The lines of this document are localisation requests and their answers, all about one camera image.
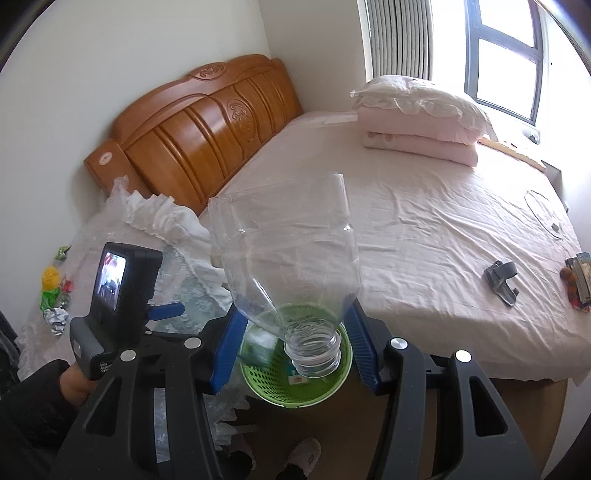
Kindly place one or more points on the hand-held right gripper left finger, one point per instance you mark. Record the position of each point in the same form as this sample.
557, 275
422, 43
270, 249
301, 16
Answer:
226, 353

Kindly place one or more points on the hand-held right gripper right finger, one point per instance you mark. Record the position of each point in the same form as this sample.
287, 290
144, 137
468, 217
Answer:
362, 353

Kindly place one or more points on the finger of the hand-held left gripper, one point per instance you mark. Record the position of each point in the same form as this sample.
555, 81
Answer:
166, 312

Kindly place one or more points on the green plastic basket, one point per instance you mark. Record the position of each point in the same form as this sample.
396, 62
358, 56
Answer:
277, 392

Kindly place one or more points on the yellow green snack wrapper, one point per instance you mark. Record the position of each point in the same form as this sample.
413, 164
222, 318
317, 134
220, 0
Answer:
51, 279

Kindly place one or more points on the clear plastic bottle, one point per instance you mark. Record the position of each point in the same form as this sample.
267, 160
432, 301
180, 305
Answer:
286, 258

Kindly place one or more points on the person's left forearm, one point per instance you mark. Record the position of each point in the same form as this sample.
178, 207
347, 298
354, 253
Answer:
27, 415

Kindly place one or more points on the person's left hand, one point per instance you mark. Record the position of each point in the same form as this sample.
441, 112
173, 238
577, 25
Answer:
74, 386

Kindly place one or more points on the red wrapper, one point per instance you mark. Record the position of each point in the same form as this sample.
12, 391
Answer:
68, 286

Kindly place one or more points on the crumpled silver foil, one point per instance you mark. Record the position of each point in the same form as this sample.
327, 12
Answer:
57, 319

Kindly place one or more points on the small printed card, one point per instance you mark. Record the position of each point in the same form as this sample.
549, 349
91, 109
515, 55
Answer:
296, 379

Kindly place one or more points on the small green wrapper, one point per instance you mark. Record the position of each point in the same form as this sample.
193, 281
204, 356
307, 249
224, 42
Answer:
62, 252

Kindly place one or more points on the pink slipper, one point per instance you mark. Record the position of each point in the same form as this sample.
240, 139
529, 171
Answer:
304, 454

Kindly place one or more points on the bed with pink sheet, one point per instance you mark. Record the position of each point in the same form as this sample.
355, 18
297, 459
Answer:
438, 240

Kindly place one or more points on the grey plastic clip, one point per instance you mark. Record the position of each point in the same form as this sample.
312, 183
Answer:
501, 277

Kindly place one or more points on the carved wooden headboard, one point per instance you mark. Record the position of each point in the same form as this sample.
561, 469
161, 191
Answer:
184, 138

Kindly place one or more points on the brown snack piece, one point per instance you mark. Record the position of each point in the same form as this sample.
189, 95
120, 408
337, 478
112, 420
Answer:
571, 282

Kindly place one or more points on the books and snack stack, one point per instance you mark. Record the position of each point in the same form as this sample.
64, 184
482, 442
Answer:
583, 277

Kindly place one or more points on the light wooden strip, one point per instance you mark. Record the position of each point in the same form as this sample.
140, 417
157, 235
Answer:
512, 153

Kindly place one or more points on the white ruffled pillow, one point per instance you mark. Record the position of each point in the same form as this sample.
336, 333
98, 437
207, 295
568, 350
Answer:
415, 99

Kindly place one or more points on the white pleated curtain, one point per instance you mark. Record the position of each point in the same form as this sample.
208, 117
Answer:
399, 37

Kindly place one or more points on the dark framed window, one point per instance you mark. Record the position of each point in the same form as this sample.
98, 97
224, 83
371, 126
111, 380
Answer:
505, 50

